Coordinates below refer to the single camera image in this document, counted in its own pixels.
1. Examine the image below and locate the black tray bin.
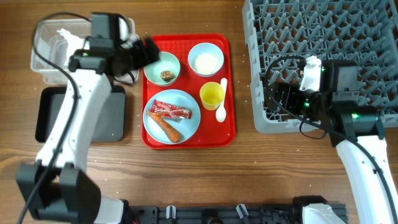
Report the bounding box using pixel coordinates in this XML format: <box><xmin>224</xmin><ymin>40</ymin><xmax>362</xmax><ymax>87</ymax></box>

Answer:
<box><xmin>35</xmin><ymin>85</ymin><xmax>126</xmax><ymax>143</ymax></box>

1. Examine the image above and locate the orange carrot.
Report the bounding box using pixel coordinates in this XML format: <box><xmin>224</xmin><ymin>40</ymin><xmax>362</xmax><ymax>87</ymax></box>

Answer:
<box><xmin>146</xmin><ymin>110</ymin><xmax>182</xmax><ymax>143</ymax></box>

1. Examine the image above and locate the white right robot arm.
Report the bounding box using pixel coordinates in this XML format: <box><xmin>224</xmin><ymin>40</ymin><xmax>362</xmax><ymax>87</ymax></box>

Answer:
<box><xmin>263</xmin><ymin>55</ymin><xmax>397</xmax><ymax>223</ymax></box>

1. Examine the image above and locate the red serving tray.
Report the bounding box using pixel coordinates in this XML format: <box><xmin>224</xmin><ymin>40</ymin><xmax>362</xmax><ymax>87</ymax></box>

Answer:
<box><xmin>141</xmin><ymin>34</ymin><xmax>236</xmax><ymax>150</ymax></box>

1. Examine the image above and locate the light blue bowl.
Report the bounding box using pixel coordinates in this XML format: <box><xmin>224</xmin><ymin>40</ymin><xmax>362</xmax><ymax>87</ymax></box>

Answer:
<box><xmin>188</xmin><ymin>42</ymin><xmax>224</xmax><ymax>78</ymax></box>

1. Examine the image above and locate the white plastic spoon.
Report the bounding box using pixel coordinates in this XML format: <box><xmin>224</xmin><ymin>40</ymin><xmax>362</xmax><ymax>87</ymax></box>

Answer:
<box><xmin>216</xmin><ymin>78</ymin><xmax>228</xmax><ymax>123</ymax></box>

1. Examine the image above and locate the mint green bowl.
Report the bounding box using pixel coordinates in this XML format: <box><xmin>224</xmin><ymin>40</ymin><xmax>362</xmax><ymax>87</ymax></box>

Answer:
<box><xmin>144</xmin><ymin>52</ymin><xmax>181</xmax><ymax>86</ymax></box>

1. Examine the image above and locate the brown food scrap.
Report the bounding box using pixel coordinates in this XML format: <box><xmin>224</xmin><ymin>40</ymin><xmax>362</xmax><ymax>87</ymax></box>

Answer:
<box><xmin>160</xmin><ymin>70</ymin><xmax>175</xmax><ymax>82</ymax></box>

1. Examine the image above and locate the red snack wrapper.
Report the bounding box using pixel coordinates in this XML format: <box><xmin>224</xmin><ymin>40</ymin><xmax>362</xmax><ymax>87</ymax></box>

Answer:
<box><xmin>150</xmin><ymin>100</ymin><xmax>192</xmax><ymax>119</ymax></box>

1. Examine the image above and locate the light blue plate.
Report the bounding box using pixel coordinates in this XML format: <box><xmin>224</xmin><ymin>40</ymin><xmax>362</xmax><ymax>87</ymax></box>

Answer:
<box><xmin>142</xmin><ymin>89</ymin><xmax>201</xmax><ymax>146</ymax></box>

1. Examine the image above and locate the white rice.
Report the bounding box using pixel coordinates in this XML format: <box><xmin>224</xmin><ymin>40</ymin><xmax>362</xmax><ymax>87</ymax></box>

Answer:
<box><xmin>193</xmin><ymin>53</ymin><xmax>219</xmax><ymax>75</ymax></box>

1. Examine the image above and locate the grey dishwasher rack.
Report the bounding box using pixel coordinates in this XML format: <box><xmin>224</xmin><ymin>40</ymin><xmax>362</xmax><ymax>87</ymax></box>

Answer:
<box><xmin>242</xmin><ymin>0</ymin><xmax>397</xmax><ymax>134</ymax></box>

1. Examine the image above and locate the white napkin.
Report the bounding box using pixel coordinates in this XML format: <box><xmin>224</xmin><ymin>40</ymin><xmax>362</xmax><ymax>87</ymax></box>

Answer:
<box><xmin>57</xmin><ymin>29</ymin><xmax>84</xmax><ymax>66</ymax></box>

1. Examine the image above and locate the yellow plastic cup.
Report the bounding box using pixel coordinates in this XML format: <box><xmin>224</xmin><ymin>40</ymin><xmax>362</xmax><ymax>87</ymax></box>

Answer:
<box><xmin>200</xmin><ymin>82</ymin><xmax>225</xmax><ymax>111</ymax></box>

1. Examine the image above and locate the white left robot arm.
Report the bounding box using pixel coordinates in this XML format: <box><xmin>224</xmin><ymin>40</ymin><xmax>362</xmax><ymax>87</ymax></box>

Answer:
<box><xmin>16</xmin><ymin>37</ymin><xmax>159</xmax><ymax>223</ymax></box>

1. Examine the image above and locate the clear plastic waste bin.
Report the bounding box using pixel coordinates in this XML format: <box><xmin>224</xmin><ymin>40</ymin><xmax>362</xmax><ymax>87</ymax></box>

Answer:
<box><xmin>30</xmin><ymin>17</ymin><xmax>141</xmax><ymax>85</ymax></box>

